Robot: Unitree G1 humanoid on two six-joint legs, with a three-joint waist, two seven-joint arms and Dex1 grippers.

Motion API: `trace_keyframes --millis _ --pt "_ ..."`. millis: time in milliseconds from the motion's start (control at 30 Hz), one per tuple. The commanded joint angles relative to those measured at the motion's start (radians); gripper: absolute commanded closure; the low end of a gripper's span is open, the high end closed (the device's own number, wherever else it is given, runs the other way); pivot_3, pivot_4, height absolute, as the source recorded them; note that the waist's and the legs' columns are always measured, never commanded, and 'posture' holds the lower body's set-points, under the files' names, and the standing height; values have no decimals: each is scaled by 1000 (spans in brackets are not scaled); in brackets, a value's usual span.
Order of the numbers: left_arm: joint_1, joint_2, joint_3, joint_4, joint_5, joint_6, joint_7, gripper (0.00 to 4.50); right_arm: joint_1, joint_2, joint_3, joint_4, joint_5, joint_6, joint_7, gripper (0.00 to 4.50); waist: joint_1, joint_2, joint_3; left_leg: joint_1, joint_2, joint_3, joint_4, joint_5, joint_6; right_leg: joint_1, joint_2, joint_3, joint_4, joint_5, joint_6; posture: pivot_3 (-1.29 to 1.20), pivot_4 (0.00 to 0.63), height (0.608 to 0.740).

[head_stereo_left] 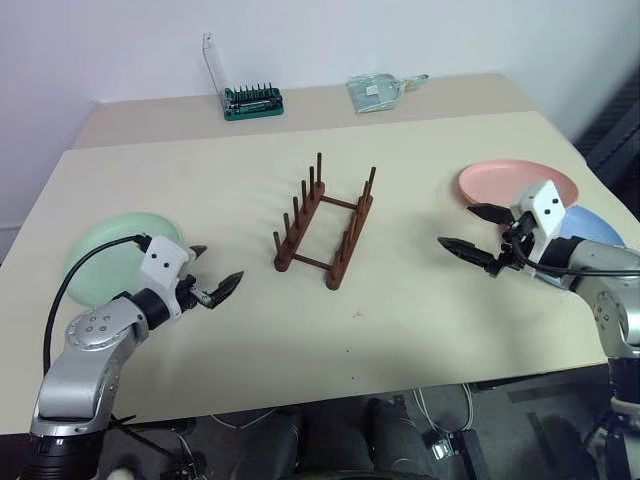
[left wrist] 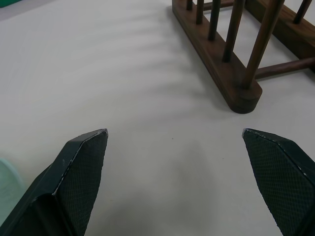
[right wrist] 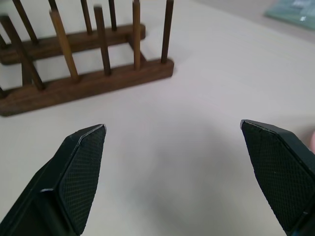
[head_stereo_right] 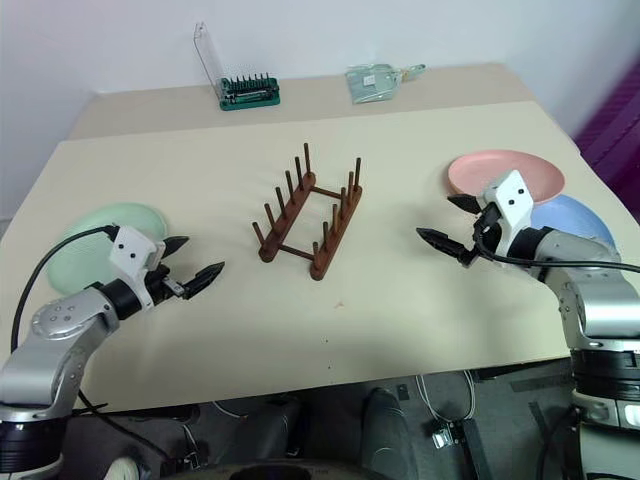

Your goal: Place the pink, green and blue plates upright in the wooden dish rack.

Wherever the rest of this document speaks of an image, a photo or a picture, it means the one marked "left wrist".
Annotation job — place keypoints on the dark wooden dish rack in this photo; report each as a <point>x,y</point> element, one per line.
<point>221,56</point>

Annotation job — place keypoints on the dark green object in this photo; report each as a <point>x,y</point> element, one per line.
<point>8,3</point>

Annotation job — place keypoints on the light green plate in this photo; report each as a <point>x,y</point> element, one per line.
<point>8,179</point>

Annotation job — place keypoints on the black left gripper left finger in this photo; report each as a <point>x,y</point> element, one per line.
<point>71,186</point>

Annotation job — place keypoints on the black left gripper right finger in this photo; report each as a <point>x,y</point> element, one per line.
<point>283,182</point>

